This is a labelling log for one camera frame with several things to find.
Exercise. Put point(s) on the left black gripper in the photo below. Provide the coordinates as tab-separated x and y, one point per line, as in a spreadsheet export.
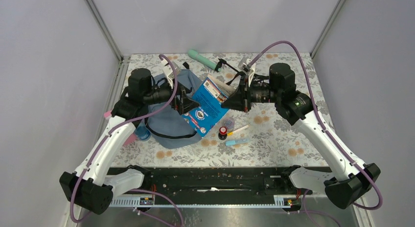
183	104

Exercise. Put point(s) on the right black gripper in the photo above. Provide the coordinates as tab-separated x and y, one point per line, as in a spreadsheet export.
239	101

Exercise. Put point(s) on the blue book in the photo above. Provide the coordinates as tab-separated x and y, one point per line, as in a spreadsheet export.
210	95

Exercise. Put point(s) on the blue grey backpack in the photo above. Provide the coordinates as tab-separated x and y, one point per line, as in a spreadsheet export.
169	128

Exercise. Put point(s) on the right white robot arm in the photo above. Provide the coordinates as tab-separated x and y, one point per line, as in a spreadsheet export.
349	177

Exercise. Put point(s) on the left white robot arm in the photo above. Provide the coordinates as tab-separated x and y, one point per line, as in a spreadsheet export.
159	103

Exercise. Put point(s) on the clear round container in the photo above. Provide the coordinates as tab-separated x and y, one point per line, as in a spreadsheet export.
229	123

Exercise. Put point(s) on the floral table mat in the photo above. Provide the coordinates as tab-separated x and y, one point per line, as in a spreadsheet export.
273	142

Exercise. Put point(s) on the white orange pen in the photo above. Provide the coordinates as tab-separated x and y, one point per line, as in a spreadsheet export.
237	130

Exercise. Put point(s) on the red black button toy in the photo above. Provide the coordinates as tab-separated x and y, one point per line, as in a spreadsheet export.
222	133

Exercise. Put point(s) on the light blue marker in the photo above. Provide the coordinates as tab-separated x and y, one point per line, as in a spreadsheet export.
237	141

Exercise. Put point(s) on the mint green tube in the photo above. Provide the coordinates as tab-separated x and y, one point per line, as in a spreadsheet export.
203	60

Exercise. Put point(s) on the pink metronome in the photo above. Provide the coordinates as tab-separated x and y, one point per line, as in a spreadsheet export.
132	137

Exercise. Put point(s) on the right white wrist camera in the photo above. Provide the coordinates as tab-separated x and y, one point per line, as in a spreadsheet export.
246	66

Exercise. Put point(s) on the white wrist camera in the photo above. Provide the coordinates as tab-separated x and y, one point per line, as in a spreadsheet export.
246	66
168	71

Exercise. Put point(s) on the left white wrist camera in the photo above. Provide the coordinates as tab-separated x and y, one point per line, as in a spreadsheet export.
168	71

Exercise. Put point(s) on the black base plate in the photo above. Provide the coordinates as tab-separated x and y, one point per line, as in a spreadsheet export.
222	182

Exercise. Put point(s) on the grey slotted cable duct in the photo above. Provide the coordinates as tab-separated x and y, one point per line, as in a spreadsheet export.
148	201

